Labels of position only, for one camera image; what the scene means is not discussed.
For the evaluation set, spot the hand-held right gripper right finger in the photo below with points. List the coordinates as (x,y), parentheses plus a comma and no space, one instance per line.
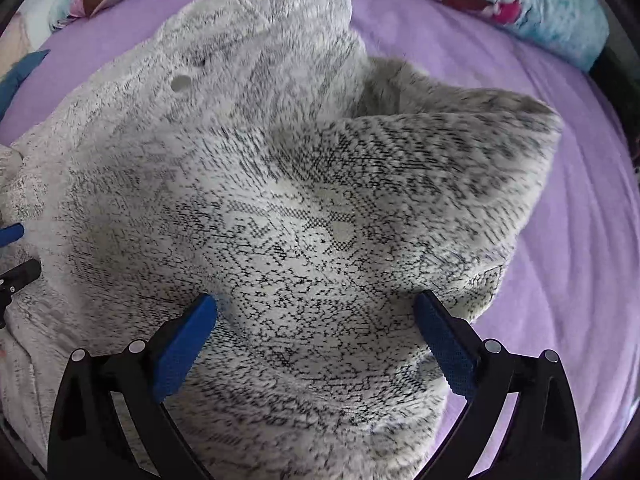
(446,347)

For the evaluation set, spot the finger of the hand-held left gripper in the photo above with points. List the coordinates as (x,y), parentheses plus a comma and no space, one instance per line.
(22,274)
(11,234)

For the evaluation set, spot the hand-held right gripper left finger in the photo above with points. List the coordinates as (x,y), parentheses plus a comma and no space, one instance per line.
(186,347)

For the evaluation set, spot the grey speckled knit sweater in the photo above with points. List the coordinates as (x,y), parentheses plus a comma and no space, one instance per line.
(260,200)

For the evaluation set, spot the blue cloth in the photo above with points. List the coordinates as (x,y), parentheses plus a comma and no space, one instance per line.
(20,80)

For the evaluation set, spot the purple bed sheet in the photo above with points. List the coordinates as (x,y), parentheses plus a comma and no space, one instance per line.
(575,260)

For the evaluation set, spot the colourful printed blanket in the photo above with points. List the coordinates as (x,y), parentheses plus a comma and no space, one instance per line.
(530,10)

